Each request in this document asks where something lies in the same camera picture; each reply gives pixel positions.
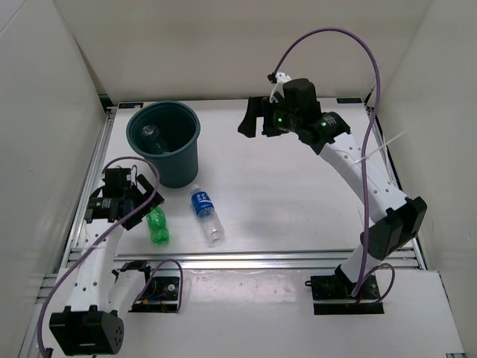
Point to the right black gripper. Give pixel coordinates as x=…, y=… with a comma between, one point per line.
x=260, y=107

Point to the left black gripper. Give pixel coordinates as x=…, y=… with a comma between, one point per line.
x=147, y=186

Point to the green plastic soda bottle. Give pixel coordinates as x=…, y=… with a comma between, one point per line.
x=157, y=225

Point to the blue label water bottle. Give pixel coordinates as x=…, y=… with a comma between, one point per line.
x=207, y=215

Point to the clear unlabelled plastic bottle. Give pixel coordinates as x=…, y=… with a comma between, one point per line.
x=154, y=140

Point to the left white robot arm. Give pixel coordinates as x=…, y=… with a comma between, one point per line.
x=91, y=323

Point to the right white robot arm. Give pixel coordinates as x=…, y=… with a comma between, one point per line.
x=392, y=218

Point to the dark green plastic bin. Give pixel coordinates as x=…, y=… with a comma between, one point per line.
x=180, y=127

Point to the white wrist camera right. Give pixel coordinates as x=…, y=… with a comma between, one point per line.
x=277, y=80

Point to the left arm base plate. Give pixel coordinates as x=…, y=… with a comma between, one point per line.
x=162, y=296

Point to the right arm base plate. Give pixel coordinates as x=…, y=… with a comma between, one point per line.
x=331, y=297

